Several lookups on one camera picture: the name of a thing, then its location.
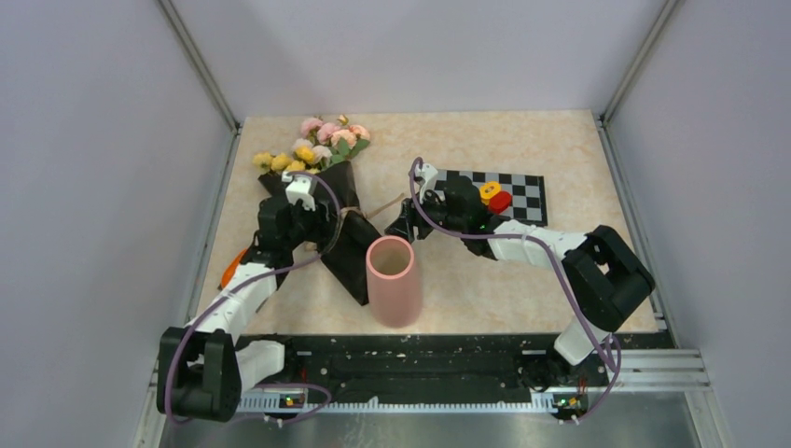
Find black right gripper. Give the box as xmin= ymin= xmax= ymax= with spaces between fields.
xmin=386 ymin=185 xmax=467 ymax=244

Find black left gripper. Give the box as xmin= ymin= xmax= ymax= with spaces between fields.
xmin=284 ymin=196 xmax=340 ymax=249

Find beige ribbon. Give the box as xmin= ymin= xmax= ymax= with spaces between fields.
xmin=337 ymin=193 xmax=407 ymax=224

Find flower bouquet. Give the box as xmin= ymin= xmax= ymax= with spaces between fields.
xmin=239 ymin=116 xmax=380 ymax=305

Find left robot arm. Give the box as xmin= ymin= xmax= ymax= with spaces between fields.
xmin=157 ymin=196 xmax=342 ymax=424

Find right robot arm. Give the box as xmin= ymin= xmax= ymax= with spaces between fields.
xmin=385 ymin=177 xmax=656 ymax=385

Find pink vase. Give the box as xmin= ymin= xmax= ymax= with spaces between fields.
xmin=366 ymin=236 xmax=423 ymax=329

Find yellow toy block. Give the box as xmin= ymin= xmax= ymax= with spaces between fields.
xmin=479 ymin=181 xmax=502 ymax=205

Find red toy block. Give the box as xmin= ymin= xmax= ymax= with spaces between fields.
xmin=487 ymin=190 xmax=512 ymax=215

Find black white chessboard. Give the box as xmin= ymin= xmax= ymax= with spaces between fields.
xmin=435 ymin=169 xmax=548 ymax=227

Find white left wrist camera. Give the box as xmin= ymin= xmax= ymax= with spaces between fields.
xmin=281 ymin=171 xmax=316 ymax=212

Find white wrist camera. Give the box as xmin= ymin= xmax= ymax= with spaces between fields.
xmin=413 ymin=162 xmax=438 ymax=203
xmin=281 ymin=171 xmax=316 ymax=212

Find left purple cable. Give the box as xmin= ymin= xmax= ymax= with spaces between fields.
xmin=163 ymin=172 xmax=343 ymax=427

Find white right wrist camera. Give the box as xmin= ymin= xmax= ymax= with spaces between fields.
xmin=413 ymin=162 xmax=438 ymax=203

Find orange ring toy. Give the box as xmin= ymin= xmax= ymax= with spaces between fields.
xmin=218 ymin=249 xmax=247 ymax=290

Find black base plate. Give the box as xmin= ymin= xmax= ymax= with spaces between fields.
xmin=269 ymin=334 xmax=608 ymax=404

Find aluminium frame rail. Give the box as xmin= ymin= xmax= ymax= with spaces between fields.
xmin=154 ymin=0 xmax=242 ymax=135

